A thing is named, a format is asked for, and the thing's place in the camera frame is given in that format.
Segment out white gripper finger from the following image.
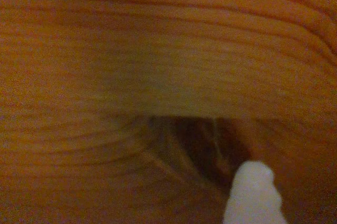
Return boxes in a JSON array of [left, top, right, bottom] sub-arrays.
[[223, 161, 289, 224]]

